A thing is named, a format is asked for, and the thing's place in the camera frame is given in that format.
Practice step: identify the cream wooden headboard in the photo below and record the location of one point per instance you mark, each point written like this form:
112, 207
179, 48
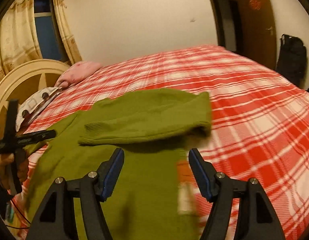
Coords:
25, 80

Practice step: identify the person left hand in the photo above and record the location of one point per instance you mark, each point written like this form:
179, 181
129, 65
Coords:
5, 162

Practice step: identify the pink pillow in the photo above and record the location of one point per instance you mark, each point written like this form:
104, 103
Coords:
77, 73

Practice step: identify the beige curtain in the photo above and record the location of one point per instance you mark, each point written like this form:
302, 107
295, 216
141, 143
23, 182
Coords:
67, 36
18, 37

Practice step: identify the right beige curtain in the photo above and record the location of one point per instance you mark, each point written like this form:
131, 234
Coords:
67, 36

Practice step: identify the patterned white pillow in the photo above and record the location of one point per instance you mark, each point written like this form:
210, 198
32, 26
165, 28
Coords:
34, 105

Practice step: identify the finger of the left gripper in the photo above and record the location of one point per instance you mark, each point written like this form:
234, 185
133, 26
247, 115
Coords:
35, 137

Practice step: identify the left beige curtain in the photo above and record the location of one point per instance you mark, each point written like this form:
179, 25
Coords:
18, 37

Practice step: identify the red plaid bed sheet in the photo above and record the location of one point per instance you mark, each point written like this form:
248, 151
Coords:
246, 119

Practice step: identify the black backpack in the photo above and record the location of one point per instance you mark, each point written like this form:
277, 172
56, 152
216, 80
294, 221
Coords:
292, 59

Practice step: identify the brown wooden door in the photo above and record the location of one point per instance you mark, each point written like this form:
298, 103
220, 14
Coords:
258, 31

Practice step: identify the dark window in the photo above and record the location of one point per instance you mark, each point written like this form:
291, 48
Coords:
49, 38

